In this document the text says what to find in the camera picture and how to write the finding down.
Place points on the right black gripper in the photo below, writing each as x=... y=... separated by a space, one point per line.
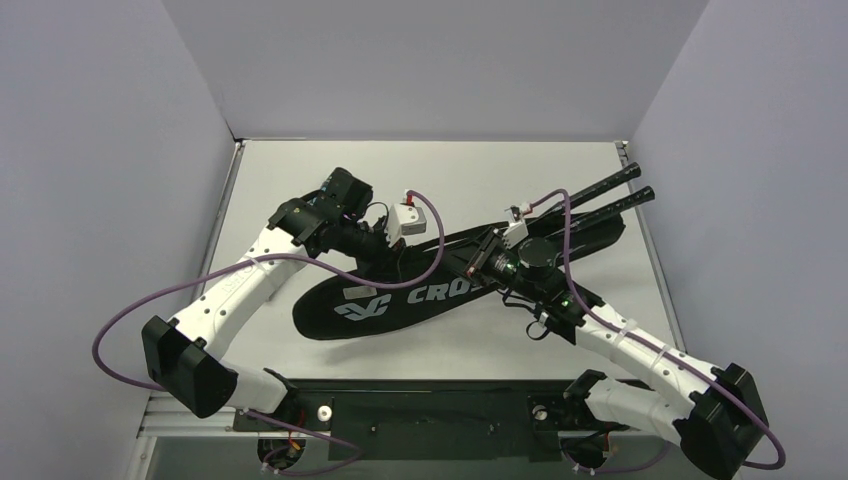
x=484 y=253

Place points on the black racket bag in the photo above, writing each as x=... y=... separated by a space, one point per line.
x=324 y=312

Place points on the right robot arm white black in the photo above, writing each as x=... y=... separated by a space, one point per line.
x=715 y=415

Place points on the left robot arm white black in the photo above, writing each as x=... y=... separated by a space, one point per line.
x=184 y=353

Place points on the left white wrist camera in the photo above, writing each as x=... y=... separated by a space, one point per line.
x=404 y=220

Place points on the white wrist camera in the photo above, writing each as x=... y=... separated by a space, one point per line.
x=517 y=229
x=404 y=220

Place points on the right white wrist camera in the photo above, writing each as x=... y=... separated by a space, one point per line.
x=517 y=229

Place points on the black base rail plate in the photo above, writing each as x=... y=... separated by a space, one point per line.
x=389 y=420

